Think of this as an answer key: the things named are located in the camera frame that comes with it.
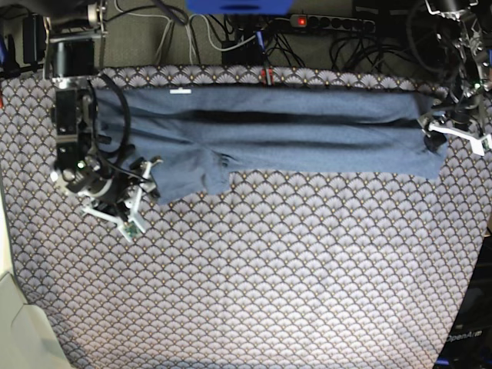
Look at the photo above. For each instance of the black box under table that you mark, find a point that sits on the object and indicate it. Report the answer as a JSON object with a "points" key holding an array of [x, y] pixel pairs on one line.
{"points": [[249, 54]]}

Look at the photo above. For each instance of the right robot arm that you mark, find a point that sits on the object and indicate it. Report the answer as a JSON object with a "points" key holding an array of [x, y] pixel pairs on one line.
{"points": [[71, 65]]}

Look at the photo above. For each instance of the black power strip red switch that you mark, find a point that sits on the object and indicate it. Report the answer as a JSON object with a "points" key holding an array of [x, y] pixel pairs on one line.
{"points": [[331, 23]]}

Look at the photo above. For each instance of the black power adapter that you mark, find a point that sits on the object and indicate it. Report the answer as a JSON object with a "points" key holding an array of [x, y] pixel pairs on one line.
{"points": [[33, 38]]}

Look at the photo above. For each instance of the cream plastic furniture corner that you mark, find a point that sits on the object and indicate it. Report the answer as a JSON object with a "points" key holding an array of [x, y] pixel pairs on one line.
{"points": [[27, 338]]}

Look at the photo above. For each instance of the fan-patterned table cloth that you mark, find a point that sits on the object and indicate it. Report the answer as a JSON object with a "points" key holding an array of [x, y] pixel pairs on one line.
{"points": [[284, 270]]}

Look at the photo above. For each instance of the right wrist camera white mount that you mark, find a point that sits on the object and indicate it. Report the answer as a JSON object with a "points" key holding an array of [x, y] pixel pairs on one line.
{"points": [[128, 221]]}

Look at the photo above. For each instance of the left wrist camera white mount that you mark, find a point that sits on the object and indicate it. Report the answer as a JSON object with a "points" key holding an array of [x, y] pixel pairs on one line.
{"points": [[480, 143]]}

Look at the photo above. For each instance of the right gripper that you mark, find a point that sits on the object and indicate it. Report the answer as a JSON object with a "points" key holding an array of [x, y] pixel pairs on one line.
{"points": [[104, 184]]}

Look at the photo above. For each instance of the red table clamp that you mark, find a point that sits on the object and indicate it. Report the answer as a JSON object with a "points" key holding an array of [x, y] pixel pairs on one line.
{"points": [[267, 76]]}

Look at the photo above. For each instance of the blue box overhead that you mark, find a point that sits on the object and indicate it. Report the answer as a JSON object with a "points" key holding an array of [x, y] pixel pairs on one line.
{"points": [[239, 7]]}

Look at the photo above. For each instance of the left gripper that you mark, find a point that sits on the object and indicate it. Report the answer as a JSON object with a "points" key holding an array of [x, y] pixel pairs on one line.
{"points": [[463, 113]]}

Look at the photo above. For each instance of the blue T-shirt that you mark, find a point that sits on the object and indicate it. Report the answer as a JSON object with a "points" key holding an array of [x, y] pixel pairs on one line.
{"points": [[210, 132]]}

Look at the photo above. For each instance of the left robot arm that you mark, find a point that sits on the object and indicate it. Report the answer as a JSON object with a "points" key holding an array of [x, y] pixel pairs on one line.
{"points": [[472, 75]]}

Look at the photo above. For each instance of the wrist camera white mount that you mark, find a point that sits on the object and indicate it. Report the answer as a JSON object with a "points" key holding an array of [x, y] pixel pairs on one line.
{"points": [[480, 143], [128, 221]]}

